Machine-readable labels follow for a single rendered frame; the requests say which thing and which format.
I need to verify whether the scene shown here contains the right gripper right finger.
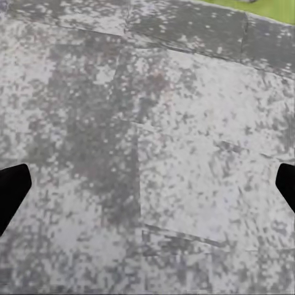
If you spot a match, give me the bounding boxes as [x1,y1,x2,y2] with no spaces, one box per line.
[275,163,295,213]

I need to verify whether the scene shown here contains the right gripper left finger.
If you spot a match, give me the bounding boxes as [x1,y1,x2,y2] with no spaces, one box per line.
[0,164,32,237]

